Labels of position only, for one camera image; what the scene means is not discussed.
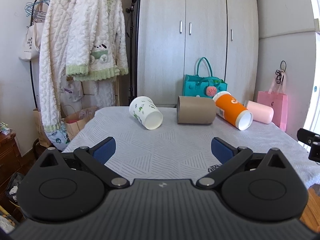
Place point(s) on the white paper cup green leaves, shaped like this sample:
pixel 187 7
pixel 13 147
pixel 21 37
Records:
pixel 146 112

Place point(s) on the brown paper bag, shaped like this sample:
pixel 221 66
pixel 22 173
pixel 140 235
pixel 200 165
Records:
pixel 75 122

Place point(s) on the orange paper cup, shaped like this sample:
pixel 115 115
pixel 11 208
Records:
pixel 228 108

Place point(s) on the beige tan cup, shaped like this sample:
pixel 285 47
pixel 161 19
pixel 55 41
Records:
pixel 195 110

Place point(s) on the teal felt tote bag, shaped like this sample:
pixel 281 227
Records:
pixel 205 87

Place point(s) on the white fleece jacket green trim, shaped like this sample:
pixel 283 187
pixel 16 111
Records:
pixel 96 48

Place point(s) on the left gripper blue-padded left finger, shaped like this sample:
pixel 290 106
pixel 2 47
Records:
pixel 94 160

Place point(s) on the white canvas tote bag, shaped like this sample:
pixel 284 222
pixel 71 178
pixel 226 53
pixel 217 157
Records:
pixel 30 47

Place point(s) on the light grey wooden wardrobe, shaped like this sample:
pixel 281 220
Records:
pixel 176 38

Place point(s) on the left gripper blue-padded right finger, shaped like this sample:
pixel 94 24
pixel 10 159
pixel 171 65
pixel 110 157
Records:
pixel 232 160

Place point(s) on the dark wooden cabinet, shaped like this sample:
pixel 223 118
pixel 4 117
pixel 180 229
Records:
pixel 11 161

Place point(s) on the pink paper gift bag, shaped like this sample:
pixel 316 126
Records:
pixel 276 98

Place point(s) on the black wall hook with cords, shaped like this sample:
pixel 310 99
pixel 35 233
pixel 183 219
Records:
pixel 280 73

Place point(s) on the pink tumbler with grey lid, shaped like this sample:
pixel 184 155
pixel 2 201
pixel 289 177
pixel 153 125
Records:
pixel 261 113

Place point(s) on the white door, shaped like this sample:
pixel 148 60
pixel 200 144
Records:
pixel 312 118

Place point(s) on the black clothes rack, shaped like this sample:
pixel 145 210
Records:
pixel 37 16

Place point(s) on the white patterned tablecloth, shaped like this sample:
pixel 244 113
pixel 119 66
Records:
pixel 177 151

